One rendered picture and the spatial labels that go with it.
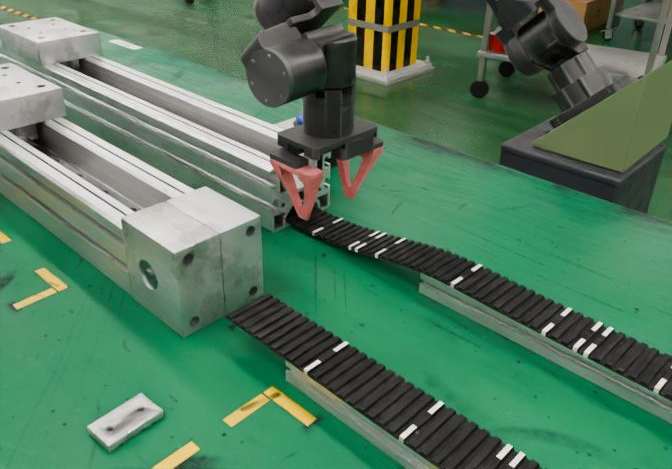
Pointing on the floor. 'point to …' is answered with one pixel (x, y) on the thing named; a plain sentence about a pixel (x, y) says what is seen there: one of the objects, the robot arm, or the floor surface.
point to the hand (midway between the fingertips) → (327, 201)
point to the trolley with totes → (624, 60)
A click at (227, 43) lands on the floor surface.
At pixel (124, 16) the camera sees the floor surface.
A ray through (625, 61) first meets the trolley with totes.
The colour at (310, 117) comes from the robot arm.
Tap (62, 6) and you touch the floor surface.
